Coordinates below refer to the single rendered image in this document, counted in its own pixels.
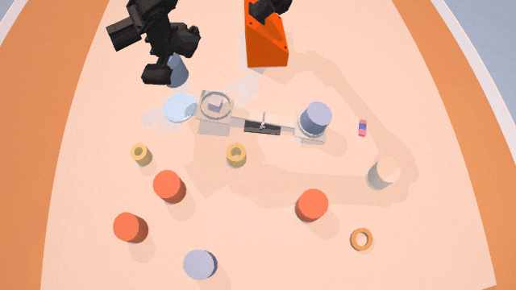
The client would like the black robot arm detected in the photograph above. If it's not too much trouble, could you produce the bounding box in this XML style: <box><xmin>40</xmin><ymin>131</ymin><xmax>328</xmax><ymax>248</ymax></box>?
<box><xmin>106</xmin><ymin>0</ymin><xmax>293</xmax><ymax>59</ymax></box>

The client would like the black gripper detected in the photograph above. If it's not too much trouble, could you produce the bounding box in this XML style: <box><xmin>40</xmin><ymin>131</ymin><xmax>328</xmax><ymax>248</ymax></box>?
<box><xmin>140</xmin><ymin>22</ymin><xmax>188</xmax><ymax>85</ymax></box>

